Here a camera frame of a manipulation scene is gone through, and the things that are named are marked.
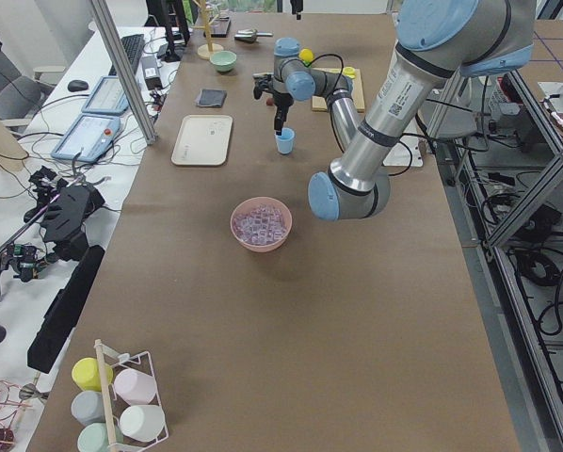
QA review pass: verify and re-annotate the pink cup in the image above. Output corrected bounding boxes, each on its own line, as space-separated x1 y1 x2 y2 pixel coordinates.
113 368 157 405

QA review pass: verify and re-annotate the grey folded cloth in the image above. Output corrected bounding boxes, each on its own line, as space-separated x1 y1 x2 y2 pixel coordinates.
195 89 227 108

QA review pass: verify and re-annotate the pink bowl of ice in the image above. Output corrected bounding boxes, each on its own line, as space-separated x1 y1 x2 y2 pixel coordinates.
230 197 293 252

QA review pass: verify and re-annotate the mint cup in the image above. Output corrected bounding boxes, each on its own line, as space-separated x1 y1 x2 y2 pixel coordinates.
76 423 109 452

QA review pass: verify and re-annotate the steel ice scoop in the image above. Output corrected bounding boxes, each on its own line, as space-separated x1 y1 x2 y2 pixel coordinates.
233 28 274 43

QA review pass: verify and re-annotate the teach pendant far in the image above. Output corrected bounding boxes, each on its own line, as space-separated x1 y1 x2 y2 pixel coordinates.
81 75 129 116

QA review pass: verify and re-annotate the wooden cup tree stand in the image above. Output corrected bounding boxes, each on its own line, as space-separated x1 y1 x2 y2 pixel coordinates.
193 0 224 60

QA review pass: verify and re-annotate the black power adapter box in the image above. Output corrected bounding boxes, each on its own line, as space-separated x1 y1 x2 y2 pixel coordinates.
140 55 163 90

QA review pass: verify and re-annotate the yellow cup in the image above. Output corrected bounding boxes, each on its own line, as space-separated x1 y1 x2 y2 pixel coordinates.
72 357 102 392

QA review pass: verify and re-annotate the grey cup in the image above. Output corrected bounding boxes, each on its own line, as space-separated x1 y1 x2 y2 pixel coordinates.
71 391 105 427

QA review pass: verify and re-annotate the cream rabbit tray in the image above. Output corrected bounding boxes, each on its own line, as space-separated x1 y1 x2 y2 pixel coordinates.
170 115 233 167

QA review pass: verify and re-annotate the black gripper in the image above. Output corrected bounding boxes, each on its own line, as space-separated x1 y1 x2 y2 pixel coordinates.
253 0 303 136

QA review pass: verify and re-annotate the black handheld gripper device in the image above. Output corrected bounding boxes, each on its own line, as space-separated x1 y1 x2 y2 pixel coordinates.
40 185 105 261

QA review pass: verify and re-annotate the black keyboard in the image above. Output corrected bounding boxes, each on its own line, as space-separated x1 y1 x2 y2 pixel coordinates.
121 34 145 74

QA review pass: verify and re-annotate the white wire cup rack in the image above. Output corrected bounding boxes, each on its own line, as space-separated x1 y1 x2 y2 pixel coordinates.
94 339 169 451

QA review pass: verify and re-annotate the wooden cutting board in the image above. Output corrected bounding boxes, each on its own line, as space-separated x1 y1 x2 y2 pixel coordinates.
311 67 365 113

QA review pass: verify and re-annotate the mint green bowl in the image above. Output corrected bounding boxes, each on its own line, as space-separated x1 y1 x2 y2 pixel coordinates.
209 50 237 73

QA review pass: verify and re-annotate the white cup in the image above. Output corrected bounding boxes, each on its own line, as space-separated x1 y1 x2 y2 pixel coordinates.
119 405 165 443

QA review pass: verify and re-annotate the teach pendant near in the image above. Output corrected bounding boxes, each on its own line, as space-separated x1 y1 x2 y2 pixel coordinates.
51 114 121 164

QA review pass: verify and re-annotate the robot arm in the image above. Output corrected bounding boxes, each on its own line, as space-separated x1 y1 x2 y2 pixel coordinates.
253 0 536 221

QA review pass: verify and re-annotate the lemon half slice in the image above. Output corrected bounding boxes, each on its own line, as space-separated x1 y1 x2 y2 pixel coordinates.
342 67 356 78

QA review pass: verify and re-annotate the black computer mouse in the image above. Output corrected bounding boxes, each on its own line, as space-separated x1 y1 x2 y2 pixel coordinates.
67 79 88 92

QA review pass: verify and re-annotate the aluminium frame post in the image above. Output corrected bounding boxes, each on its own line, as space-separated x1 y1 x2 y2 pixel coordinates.
88 0 157 146

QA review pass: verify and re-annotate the light blue cup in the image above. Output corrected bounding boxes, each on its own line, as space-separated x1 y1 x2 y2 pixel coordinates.
275 127 296 155

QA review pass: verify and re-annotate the yellow lemon lower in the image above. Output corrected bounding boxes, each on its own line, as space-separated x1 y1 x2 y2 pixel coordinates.
298 48 314 66

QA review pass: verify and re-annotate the teach pendant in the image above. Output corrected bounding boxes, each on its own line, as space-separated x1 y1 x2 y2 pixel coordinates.
51 114 121 164
81 75 129 116

